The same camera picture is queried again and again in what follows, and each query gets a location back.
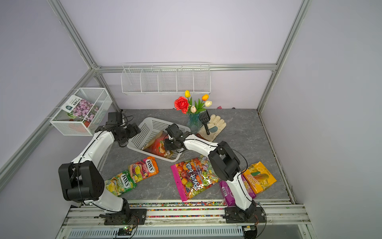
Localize orange Fox's candy bag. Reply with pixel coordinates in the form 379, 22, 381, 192
129, 156, 159, 183

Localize green Fox's candy bag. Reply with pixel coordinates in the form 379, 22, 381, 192
105, 170, 136, 196

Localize white wire wall shelf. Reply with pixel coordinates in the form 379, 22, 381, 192
120, 62, 211, 95

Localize white wire side basket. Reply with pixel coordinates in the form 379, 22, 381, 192
50, 88, 112, 136

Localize gold red candy bag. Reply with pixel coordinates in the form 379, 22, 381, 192
142, 131, 174, 159

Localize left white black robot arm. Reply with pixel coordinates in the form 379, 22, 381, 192
58, 112, 141, 215

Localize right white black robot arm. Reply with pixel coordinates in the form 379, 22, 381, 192
164, 123, 257, 214

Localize pink fruit ball candy bag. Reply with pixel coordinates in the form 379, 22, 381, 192
171, 155, 219, 202

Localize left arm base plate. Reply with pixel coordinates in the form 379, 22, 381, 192
99, 209, 147, 226

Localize artificial flower bouquet in vase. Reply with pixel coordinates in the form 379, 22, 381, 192
174, 90, 212, 134

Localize aluminium front rail frame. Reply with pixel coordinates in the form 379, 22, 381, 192
57, 199, 316, 239

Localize flower seed packet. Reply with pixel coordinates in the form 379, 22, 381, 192
60, 95, 99, 122

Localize purple candy bag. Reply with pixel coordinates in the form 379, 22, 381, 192
219, 175, 256, 207

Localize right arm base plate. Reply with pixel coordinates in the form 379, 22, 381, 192
223, 205, 266, 224

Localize beige work glove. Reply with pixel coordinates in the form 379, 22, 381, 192
197, 114, 227, 142

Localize white plastic perforated basket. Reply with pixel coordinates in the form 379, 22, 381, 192
127, 117, 181, 162

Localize yellow orange candy bag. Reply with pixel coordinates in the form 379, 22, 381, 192
243, 161, 277, 194

